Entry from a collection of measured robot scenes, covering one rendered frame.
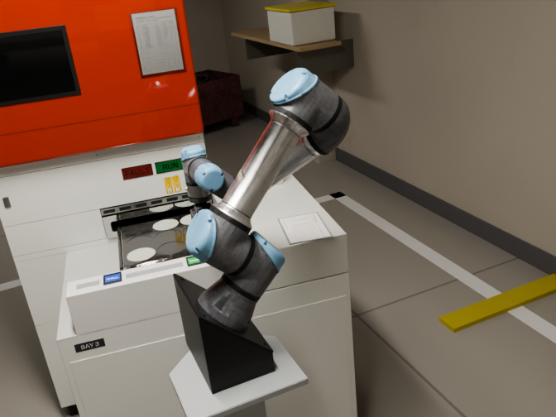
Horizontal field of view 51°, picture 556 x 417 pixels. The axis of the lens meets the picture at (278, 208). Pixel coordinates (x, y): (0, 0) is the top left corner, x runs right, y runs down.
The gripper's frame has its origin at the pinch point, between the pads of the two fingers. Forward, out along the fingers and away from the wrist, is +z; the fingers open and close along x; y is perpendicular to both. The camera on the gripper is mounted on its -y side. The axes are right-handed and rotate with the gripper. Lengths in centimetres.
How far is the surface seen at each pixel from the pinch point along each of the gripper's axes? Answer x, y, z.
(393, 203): -160, 206, 98
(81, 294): 40.5, -4.2, 1.9
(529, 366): -136, 14, 97
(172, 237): 9.9, 34.5, 7.6
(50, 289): 61, 58, 30
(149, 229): 18, 46, 8
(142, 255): 21.5, 25.2, 7.6
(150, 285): 20.2, -4.1, 3.8
